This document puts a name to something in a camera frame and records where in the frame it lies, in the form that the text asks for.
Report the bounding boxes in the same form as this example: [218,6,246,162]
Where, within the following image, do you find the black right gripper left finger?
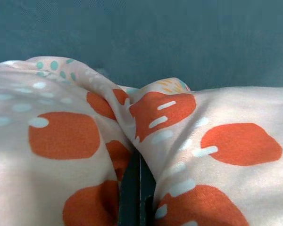
[118,152,142,226]

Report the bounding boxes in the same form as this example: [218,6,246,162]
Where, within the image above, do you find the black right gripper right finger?
[140,155,156,226]

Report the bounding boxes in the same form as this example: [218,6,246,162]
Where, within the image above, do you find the pink patterned pillow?
[0,56,283,226]

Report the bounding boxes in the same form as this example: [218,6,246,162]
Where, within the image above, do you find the blue upholstered headboard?
[0,0,283,92]

